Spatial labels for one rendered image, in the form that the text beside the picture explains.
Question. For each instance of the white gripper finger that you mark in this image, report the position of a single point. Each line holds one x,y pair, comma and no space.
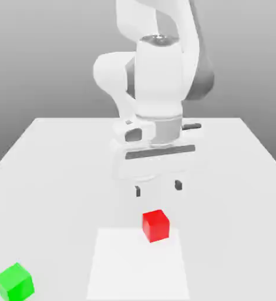
137,191
178,185

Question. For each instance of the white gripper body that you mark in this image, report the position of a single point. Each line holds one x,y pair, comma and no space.
156,165

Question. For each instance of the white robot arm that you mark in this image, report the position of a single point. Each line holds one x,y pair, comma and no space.
159,75

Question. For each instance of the small red cube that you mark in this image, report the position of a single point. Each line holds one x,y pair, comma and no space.
155,225

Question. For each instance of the small green cube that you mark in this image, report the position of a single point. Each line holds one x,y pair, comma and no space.
14,283

